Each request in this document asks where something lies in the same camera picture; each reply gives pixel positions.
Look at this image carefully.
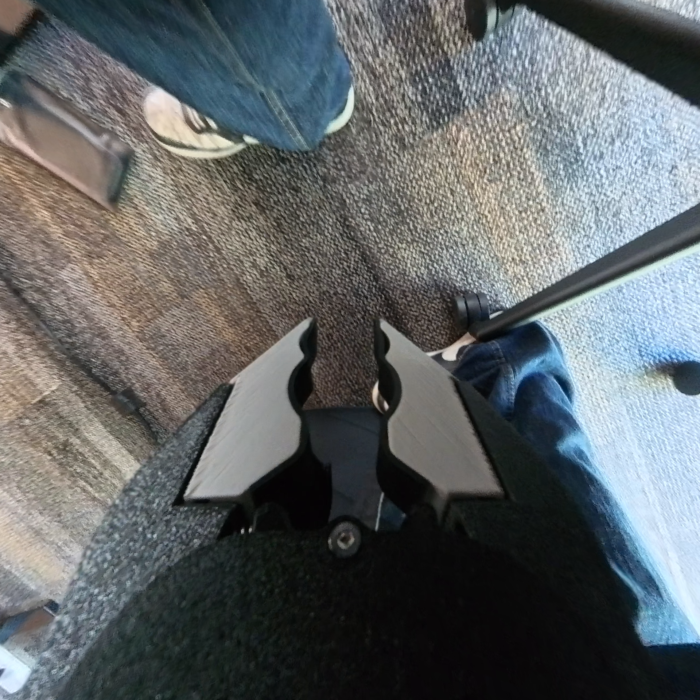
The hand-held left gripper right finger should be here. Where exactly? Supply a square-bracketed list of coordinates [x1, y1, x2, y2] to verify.
[373, 319, 505, 517]

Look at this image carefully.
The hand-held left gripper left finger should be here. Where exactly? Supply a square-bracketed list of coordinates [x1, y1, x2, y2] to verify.
[182, 317, 333, 531]

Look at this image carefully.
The person's left grey sneaker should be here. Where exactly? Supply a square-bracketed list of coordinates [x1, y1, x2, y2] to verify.
[371, 334, 482, 413]

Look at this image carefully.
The person's grey sneaker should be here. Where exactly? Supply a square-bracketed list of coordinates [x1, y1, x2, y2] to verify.
[143, 85, 356, 160]
[371, 334, 482, 413]

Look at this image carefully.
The person's left leg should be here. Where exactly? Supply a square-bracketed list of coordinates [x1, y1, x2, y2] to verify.
[451, 322, 700, 649]

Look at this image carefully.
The person's leg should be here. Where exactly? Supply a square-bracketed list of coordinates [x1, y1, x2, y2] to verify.
[33, 0, 353, 153]
[451, 322, 700, 649]

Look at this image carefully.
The black swivel chair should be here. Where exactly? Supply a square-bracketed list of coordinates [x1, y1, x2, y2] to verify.
[454, 0, 700, 396]

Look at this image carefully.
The person's right grey sneaker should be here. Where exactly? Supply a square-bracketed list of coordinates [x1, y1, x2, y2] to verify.
[143, 85, 356, 160]

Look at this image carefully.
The black pouch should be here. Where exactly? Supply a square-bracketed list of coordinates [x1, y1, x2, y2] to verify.
[0, 74, 135, 213]

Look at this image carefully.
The person's right leg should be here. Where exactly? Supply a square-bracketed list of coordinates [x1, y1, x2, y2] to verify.
[33, 0, 353, 153]

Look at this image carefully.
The black cable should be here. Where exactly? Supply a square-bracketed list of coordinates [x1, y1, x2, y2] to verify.
[0, 268, 165, 444]

